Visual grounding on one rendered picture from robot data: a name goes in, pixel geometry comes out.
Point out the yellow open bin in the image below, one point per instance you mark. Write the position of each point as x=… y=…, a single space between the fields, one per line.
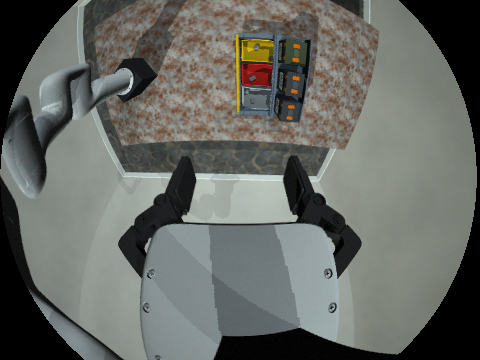
x=261 y=55

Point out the red open bin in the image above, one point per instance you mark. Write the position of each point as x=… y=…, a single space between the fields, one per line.
x=262 y=72

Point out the grey metal bin rack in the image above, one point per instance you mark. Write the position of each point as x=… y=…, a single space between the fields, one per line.
x=276 y=66

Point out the olive green case with orange latches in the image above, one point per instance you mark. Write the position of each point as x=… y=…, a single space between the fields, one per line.
x=292 y=52

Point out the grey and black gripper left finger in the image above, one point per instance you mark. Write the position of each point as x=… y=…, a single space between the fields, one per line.
x=176 y=201

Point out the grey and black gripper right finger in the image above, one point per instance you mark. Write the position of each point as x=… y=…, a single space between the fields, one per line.
x=311 y=207

